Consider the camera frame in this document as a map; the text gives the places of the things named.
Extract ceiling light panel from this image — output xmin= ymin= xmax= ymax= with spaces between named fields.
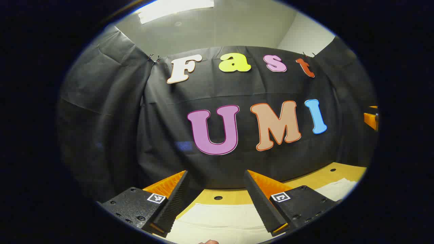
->
xmin=137 ymin=0 xmax=215 ymax=24

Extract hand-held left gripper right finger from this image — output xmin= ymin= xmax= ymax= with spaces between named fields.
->
xmin=243 ymin=169 xmax=341 ymax=237

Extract white jeans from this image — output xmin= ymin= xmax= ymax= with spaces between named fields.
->
xmin=154 ymin=178 xmax=358 ymax=244

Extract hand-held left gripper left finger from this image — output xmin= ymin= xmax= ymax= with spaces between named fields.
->
xmin=97 ymin=170 xmax=190 ymax=238

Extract black backdrop cloth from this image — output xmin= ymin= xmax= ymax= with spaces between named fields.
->
xmin=58 ymin=25 xmax=378 ymax=204

